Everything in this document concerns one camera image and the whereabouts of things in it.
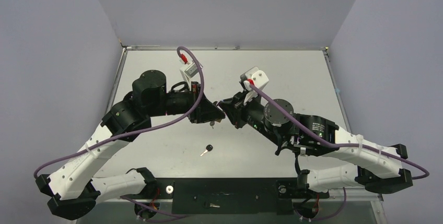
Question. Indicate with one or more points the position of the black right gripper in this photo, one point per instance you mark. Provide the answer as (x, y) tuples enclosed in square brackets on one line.
[(240, 108)]

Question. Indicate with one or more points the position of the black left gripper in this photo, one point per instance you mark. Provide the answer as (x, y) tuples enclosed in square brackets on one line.
[(206, 111)]

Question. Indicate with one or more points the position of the black-headed key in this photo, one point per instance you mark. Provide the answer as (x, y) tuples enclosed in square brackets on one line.
[(208, 148)]

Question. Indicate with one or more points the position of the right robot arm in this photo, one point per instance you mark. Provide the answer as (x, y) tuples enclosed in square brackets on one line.
[(375, 168)]

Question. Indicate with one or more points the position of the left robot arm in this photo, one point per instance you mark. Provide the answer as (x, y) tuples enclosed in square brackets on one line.
[(74, 190)]

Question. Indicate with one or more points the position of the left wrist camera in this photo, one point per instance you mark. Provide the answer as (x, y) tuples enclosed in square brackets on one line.
[(188, 70)]

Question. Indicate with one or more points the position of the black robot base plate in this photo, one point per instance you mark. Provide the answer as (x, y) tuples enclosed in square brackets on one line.
[(233, 195)]

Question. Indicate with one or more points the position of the key on base plate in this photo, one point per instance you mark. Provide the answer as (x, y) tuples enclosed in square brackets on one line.
[(210, 205)]

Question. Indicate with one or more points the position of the aluminium table edge rail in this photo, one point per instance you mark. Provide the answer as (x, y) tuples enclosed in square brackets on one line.
[(226, 48)]

